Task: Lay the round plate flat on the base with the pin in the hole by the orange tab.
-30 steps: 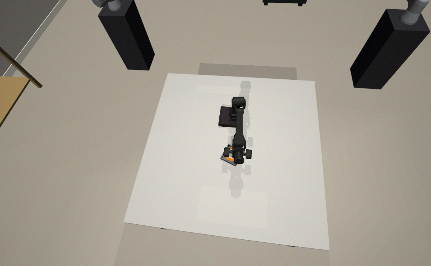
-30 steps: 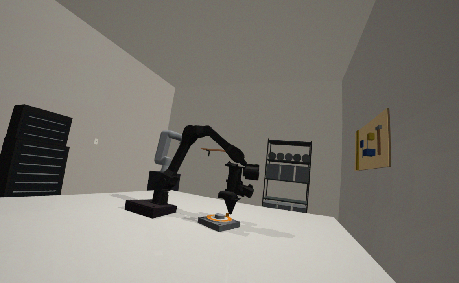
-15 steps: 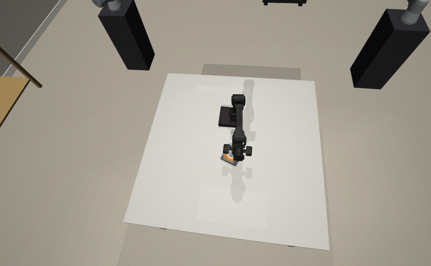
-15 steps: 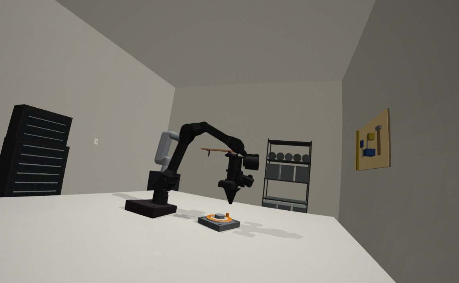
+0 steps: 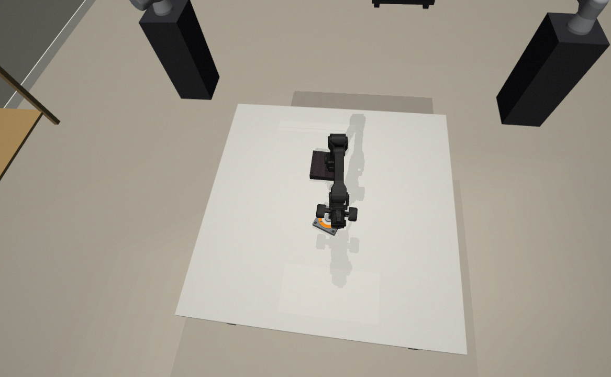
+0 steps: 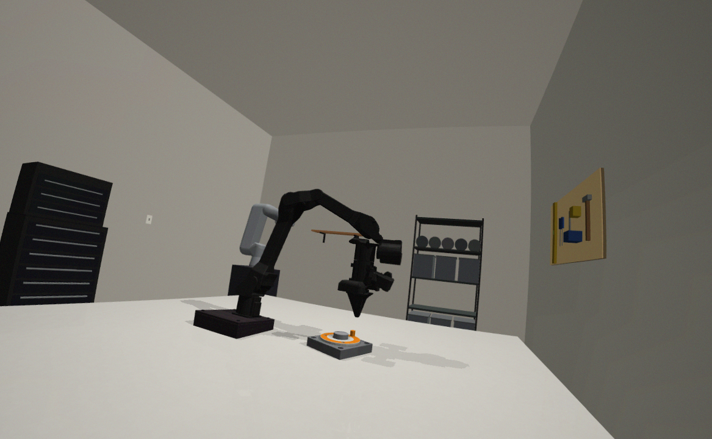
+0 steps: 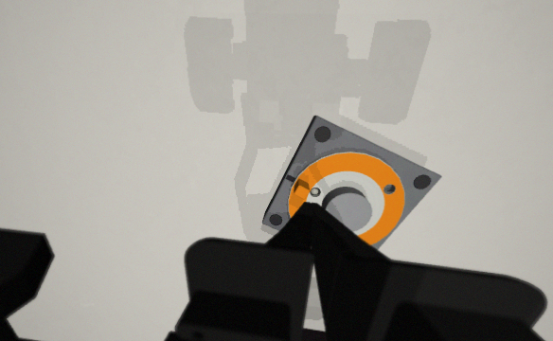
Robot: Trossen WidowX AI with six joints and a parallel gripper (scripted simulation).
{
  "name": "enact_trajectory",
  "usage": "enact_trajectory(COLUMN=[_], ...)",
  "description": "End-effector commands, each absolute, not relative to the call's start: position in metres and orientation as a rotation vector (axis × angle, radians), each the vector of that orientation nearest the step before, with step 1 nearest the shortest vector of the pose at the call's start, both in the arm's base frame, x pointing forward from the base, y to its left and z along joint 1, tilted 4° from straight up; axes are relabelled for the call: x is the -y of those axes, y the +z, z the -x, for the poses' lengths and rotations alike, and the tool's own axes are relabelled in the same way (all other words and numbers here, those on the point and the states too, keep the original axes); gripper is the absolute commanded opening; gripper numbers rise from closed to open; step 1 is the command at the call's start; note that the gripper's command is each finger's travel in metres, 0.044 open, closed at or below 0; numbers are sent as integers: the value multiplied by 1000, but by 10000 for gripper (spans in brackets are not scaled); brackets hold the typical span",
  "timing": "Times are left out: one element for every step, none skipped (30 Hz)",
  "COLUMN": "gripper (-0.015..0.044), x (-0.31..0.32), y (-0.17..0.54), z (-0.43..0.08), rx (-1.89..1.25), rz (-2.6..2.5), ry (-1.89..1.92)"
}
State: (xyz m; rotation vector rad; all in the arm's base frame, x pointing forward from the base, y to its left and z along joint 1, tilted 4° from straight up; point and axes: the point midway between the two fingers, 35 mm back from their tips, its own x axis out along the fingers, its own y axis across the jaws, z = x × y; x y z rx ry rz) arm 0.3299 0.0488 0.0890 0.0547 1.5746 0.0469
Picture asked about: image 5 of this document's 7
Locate orange round plate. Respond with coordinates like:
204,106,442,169
318,218,331,229

